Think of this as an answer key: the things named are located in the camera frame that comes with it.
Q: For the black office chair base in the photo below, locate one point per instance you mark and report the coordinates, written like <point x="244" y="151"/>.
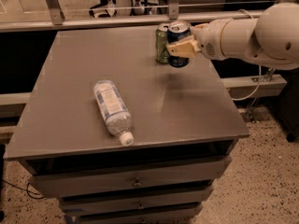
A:
<point x="105" y="9"/>

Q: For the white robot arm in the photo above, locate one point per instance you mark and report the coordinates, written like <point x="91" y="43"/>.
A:
<point x="271" y="40"/>

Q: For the blue pepsi can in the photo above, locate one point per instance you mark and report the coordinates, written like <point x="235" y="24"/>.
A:
<point x="176" y="31"/>

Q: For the clear plastic water bottle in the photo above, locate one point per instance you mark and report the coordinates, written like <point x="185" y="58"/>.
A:
<point x="114" y="112"/>

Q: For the metal railing frame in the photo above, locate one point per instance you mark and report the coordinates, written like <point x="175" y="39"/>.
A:
<point x="42" y="15"/>

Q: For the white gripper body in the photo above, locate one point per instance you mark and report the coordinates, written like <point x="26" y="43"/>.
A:
<point x="209" y="40"/>

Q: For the green soda can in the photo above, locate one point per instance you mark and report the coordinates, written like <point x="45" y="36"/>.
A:
<point x="161" y="39"/>

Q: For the grey drawer cabinet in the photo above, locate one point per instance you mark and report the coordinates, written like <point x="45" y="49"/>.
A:
<point x="117" y="138"/>

